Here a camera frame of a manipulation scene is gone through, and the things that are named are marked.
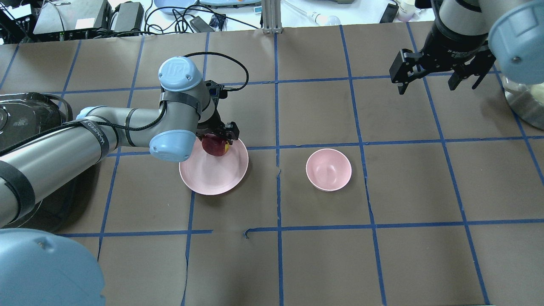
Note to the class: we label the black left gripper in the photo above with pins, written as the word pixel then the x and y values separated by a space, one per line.
pixel 230 130

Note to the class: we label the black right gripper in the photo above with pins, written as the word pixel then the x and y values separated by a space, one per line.
pixel 451 45

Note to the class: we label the red apple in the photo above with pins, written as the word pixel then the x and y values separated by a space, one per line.
pixel 215 145

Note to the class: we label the small pink bowl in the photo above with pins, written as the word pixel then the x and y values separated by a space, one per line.
pixel 328 169

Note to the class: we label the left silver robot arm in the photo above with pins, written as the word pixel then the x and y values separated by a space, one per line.
pixel 39 268

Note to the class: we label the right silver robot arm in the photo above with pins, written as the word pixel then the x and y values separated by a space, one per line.
pixel 514 29

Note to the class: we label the pink plate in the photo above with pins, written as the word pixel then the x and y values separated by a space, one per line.
pixel 212 175

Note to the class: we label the light blue plate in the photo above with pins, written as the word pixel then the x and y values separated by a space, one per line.
pixel 167 6

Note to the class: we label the white purple cup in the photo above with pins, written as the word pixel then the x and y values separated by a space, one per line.
pixel 406 10

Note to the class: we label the black power adapter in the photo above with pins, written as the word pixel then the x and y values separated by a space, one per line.
pixel 200 26

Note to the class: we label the black computer case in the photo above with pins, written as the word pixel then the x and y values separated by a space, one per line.
pixel 71 19

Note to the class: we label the dark grey rice cooker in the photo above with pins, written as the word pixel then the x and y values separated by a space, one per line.
pixel 24 115

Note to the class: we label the glass pot with handles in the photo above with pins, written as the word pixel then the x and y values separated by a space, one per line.
pixel 527 101

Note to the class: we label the aluminium frame post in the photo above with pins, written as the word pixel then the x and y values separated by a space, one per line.
pixel 271 16

